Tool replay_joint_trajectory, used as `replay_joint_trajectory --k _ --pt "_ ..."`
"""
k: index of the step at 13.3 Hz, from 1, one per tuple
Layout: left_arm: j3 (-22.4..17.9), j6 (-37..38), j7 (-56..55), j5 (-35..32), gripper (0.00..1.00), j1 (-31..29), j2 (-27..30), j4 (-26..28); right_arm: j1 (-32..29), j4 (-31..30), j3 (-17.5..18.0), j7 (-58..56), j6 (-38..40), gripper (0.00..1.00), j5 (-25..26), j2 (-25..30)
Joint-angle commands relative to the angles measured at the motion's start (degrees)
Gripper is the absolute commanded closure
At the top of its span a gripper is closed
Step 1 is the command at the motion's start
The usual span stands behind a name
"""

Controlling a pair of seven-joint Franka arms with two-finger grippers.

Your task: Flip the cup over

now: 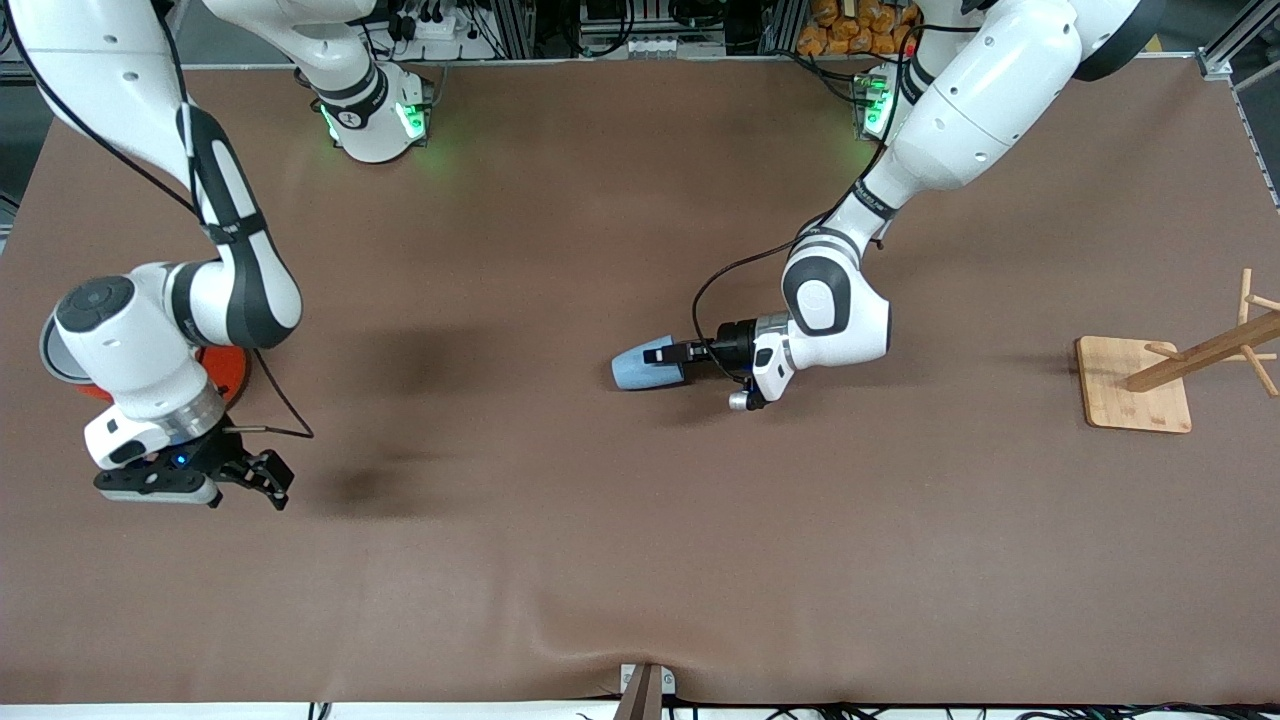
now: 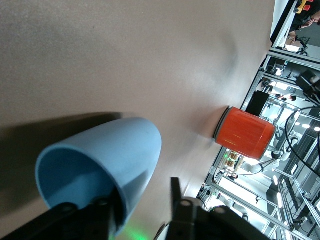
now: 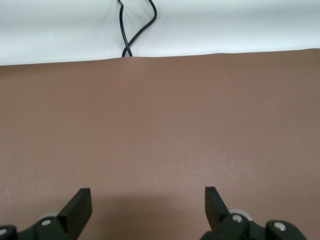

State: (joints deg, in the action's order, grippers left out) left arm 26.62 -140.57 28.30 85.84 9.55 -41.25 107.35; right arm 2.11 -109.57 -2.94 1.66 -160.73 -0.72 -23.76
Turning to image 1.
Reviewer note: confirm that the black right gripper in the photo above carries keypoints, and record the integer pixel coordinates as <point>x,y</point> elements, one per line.
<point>226,459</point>

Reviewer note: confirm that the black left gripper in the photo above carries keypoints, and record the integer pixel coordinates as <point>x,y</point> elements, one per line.
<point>735,342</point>

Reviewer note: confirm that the light blue cup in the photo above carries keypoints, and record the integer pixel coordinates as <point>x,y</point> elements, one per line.
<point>635,370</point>

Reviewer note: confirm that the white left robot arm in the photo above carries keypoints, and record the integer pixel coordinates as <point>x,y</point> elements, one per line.
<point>980,100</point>

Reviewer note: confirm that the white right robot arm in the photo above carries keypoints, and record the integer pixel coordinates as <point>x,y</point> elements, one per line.
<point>110,90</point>

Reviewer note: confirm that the orange can with grey lid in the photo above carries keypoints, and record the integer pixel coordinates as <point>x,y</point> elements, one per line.
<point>228,372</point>

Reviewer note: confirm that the brown table mat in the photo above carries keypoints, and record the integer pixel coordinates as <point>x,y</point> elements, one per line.
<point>640,520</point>

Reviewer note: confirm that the white connector block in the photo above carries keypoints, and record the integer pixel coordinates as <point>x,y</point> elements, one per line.
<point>660,45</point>

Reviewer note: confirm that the orange snack bags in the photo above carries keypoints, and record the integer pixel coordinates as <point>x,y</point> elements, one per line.
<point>850,30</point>

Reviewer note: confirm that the white power strip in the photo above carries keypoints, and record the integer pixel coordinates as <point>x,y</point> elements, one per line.
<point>430,20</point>

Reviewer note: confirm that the wooden mug tree stand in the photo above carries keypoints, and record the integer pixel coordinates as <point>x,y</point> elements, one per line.
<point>1130,400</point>

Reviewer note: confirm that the metal table edge bracket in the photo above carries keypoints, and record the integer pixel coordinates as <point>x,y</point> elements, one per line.
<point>645,690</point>

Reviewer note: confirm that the aluminium frame profile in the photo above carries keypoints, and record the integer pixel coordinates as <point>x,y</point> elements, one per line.
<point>1225,60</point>

